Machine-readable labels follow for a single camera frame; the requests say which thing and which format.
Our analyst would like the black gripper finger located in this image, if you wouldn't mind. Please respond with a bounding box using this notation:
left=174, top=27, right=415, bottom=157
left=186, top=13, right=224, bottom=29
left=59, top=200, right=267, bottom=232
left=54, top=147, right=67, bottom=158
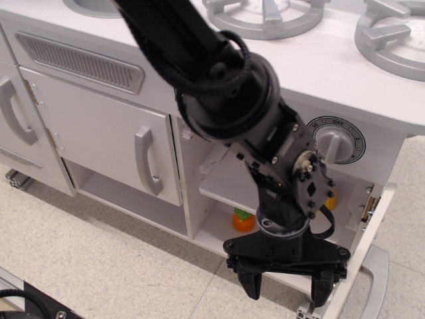
left=236, top=262, right=264, bottom=300
left=311, top=270, right=342, bottom=308

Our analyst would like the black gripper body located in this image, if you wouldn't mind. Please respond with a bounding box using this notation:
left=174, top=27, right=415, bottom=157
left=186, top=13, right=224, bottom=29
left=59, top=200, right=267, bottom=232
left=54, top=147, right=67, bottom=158
left=223, top=231, right=351, bottom=280

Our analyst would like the white toy oven door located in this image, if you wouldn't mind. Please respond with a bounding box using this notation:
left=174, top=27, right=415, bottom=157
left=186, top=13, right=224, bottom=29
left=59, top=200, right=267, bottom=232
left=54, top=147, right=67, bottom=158
left=322, top=183, right=396, bottom=318

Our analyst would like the silver oven door handle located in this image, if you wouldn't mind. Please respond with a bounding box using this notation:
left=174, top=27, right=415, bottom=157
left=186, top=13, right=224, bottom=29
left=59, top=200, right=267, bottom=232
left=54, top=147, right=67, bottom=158
left=360, top=245, right=390, bottom=319

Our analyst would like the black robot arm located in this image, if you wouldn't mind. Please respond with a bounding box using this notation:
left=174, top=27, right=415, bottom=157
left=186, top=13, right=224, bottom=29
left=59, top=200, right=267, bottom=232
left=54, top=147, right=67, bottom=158
left=115, top=1, right=351, bottom=307

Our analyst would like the yellow toy corn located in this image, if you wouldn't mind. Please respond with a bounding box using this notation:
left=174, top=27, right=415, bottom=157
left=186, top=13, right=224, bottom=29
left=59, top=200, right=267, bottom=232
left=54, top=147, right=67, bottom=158
left=325, top=188, right=337, bottom=211

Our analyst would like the orange toy fruit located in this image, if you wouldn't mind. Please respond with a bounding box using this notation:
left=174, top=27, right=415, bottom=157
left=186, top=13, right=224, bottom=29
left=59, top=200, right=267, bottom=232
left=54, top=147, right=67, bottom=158
left=232, top=207, right=256, bottom=233

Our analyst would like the grey right timer knob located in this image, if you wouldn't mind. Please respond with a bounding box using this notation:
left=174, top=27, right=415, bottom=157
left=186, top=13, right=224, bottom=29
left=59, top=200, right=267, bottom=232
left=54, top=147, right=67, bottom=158
left=307, top=116, right=366, bottom=165

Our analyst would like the white cabinet door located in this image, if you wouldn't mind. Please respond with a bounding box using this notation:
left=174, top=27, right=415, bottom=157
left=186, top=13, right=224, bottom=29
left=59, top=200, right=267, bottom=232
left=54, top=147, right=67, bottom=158
left=20, top=68, right=182, bottom=206

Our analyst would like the silver right burner grate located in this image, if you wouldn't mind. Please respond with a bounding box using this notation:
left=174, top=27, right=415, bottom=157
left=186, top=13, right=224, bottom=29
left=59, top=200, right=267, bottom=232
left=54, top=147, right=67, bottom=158
left=355, top=0, right=424, bottom=82

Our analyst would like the silver burner grate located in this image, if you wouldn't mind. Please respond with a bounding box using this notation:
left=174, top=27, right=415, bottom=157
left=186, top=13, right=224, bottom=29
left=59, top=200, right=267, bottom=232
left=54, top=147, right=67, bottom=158
left=355, top=0, right=424, bottom=82
left=203, top=1, right=328, bottom=41

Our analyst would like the silver middle burner grate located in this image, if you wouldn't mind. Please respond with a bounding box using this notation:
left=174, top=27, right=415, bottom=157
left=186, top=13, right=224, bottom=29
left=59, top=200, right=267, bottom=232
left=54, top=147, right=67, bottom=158
left=203, top=1, right=328, bottom=41

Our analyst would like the white toy kitchen body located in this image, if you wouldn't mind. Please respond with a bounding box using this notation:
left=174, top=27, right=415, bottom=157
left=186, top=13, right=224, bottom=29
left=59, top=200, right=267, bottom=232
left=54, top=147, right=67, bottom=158
left=0, top=0, right=425, bottom=305

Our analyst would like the white left fridge door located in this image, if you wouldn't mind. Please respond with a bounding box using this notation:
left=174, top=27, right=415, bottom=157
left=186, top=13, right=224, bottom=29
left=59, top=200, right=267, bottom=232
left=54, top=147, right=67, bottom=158
left=1, top=62, right=75, bottom=196

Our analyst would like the silver vent grille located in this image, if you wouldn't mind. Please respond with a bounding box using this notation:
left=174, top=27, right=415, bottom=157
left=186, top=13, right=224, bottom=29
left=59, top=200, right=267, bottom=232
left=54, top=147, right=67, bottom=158
left=15, top=32, right=145, bottom=94

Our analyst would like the silver toy sink basin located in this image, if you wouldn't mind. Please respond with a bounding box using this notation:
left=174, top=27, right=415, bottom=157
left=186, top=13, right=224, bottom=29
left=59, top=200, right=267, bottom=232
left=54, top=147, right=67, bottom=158
left=62, top=0, right=122, bottom=19

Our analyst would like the aluminium frame rail right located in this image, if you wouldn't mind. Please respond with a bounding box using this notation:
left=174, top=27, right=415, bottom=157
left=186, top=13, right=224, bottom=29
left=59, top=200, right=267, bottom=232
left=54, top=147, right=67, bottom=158
left=296, top=301, right=314, bottom=319

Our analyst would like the aluminium frame rail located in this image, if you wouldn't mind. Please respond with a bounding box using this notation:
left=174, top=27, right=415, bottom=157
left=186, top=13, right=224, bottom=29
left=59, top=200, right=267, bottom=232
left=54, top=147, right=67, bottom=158
left=5, top=169, right=34, bottom=191
left=296, top=301, right=314, bottom=319

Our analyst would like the silver cabinet door handle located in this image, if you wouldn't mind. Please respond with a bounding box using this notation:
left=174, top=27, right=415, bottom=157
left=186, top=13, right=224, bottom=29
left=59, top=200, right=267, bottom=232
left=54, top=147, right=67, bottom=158
left=134, top=126, right=163, bottom=196

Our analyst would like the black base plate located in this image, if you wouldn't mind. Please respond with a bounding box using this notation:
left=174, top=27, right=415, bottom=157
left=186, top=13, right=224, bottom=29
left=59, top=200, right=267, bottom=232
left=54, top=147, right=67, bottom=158
left=23, top=280, right=84, bottom=319

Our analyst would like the aluminium frame rail left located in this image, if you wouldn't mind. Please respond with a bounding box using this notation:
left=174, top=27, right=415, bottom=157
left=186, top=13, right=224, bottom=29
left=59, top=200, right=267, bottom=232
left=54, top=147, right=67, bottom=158
left=5, top=169, right=34, bottom=191

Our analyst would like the aluminium rail bottom left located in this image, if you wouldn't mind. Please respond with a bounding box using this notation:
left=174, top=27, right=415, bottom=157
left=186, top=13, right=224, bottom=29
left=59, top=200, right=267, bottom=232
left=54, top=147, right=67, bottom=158
left=0, top=267, right=25, bottom=311

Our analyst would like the black braided cable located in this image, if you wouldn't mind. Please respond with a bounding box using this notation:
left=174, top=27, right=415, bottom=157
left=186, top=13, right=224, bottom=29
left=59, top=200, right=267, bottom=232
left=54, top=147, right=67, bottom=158
left=0, top=288, right=47, bottom=319

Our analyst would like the silver left door handle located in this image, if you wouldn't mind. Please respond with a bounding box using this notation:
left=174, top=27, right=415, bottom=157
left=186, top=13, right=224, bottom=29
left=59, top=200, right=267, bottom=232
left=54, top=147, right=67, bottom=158
left=1, top=78, right=38, bottom=146

